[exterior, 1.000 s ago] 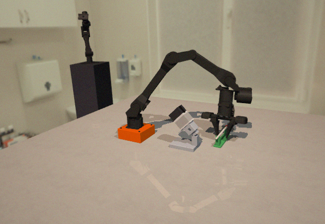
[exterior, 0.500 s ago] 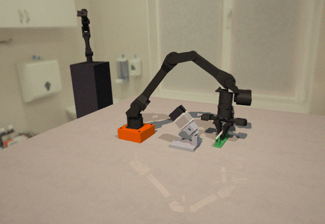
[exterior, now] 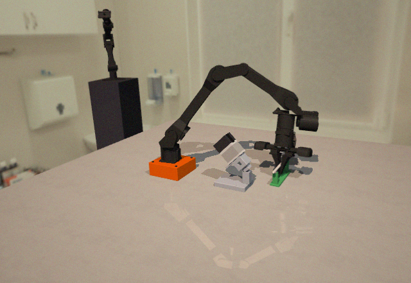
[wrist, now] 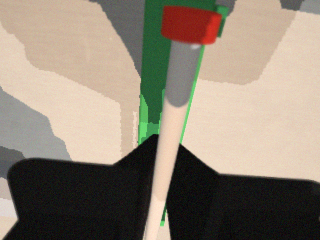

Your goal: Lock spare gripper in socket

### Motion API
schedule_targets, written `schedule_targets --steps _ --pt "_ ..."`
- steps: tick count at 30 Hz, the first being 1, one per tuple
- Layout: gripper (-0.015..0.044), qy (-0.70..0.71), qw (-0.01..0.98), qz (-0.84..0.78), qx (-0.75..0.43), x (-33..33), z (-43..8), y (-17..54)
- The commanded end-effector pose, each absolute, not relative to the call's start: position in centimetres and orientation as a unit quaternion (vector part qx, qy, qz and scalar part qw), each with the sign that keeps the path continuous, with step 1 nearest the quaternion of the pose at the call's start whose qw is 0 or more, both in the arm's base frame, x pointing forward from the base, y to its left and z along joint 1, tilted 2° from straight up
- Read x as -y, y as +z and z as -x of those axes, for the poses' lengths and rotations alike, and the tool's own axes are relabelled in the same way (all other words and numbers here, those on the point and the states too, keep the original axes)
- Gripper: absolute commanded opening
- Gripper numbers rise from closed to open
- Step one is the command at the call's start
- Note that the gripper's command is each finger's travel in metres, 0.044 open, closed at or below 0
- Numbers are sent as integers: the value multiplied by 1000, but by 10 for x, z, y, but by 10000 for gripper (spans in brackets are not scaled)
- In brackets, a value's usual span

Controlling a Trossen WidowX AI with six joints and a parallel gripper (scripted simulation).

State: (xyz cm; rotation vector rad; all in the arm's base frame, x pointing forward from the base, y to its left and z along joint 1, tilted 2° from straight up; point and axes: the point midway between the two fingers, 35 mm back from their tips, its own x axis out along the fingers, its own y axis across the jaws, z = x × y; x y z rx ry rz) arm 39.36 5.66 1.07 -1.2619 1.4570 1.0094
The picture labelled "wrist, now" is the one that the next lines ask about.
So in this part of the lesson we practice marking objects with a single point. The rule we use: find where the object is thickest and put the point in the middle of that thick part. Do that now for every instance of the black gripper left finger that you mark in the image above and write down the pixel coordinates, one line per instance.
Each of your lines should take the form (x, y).
(121, 191)

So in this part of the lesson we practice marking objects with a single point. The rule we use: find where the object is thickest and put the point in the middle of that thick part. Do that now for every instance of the white pin with red collar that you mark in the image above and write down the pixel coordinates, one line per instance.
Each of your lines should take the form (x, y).
(189, 29)

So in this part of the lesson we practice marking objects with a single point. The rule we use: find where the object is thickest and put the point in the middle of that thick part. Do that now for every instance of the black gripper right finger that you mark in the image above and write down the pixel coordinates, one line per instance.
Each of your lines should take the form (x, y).
(198, 196)

